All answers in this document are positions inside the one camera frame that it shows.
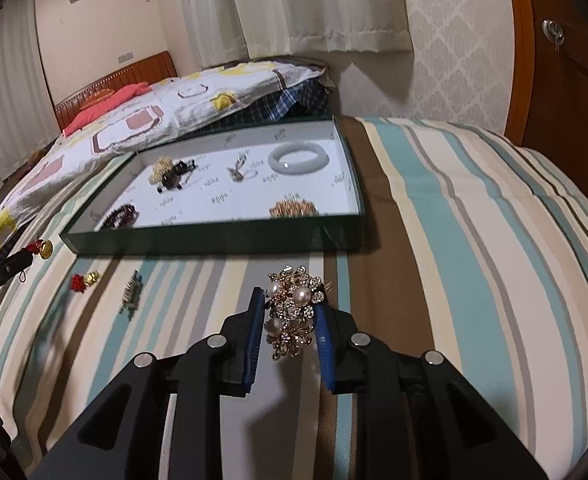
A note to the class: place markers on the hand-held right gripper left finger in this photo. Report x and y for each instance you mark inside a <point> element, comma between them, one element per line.
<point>255,340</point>

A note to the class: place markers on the striped grey curtain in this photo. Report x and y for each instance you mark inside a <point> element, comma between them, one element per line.
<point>9,85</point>

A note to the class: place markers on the red tassel gold charm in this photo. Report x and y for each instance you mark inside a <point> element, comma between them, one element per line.
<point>86,280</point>
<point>44,250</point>

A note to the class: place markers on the narrow white curtain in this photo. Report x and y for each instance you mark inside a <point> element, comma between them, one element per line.
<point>214,10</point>

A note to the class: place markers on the striped tablecloth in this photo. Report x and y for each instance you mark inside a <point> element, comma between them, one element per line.
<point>448,260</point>

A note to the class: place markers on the red pillow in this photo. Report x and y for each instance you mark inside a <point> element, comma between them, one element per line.
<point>109,102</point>

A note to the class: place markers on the orange round cushion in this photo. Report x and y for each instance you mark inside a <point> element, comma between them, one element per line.
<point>99,98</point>

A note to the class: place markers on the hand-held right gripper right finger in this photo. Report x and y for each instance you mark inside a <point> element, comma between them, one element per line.
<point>325,350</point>

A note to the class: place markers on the green shallow box tray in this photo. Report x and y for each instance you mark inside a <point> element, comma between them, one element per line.
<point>199,237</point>

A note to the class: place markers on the white jade bangle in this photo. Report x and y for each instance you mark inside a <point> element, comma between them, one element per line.
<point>279,162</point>

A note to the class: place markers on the wide white curtain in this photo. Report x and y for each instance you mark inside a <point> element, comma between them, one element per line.
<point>324,5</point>

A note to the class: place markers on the silver rhinestone brooch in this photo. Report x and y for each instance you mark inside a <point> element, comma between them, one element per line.
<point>130,292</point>

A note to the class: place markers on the metal door lock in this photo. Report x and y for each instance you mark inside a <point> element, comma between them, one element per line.
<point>552,30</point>

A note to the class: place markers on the blue plaid bed sheet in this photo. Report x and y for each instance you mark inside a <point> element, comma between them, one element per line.
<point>274,100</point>

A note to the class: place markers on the wooden bed headboard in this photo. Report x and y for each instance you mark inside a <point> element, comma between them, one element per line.
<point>124,72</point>

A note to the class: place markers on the wall power socket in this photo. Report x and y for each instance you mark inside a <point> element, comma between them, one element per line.
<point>126,57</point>

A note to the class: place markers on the brown wooden door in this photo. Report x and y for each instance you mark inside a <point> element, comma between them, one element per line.
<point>568,60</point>

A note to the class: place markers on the gold orange beaded brooch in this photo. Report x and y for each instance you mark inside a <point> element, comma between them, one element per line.
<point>291,208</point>

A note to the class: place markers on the gold pearl flower brooch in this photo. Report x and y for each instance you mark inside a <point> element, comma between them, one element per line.
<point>294,305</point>

